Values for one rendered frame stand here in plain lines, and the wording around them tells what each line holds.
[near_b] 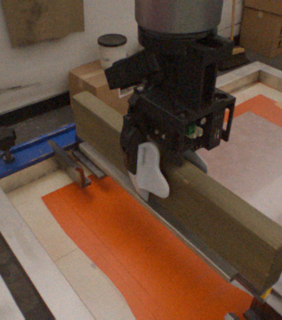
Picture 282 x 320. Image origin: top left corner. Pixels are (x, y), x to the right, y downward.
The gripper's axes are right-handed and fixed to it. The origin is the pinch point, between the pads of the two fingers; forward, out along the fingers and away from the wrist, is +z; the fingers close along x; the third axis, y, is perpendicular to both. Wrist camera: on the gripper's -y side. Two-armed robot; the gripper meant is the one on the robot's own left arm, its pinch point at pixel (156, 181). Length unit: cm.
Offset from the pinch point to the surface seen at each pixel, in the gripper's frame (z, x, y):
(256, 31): 89, 278, -179
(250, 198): 13.7, 20.1, 2.0
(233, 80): 10, 47, -25
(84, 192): 13.7, -1.7, -17.1
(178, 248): 13.8, 2.9, 2.2
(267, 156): 13.7, 32.4, -3.6
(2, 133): 3.2, -10.0, -27.5
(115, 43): 60, 111, -171
